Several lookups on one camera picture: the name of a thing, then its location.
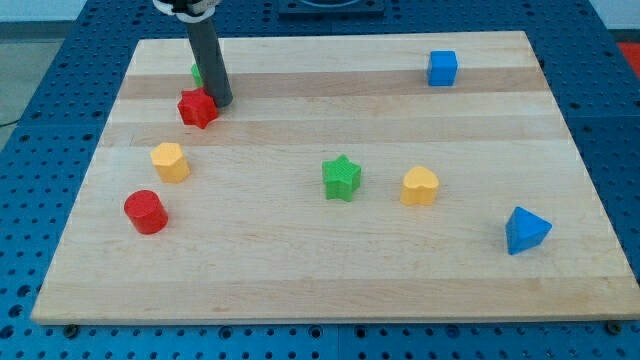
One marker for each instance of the yellow hexagon block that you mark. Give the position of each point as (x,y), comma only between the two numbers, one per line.
(170,162)

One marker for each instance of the green star block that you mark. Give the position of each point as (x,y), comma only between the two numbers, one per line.
(341,178)

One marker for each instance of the wooden board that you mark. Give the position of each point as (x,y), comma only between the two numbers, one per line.
(251,237)

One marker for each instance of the yellow heart block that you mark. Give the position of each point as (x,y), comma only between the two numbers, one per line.
(419,187)

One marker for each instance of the red star block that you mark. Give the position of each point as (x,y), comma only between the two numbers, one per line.
(197,108)

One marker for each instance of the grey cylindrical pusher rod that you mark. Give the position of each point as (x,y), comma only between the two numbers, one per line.
(208,55)

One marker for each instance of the green block behind rod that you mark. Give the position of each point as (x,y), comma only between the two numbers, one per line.
(196,76)

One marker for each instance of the blue cube block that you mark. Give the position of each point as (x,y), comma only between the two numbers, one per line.
(442,68)

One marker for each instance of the red cylinder block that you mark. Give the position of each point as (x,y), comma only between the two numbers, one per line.
(146,212)

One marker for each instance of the blue triangle block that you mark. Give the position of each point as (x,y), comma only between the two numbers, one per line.
(525,230)

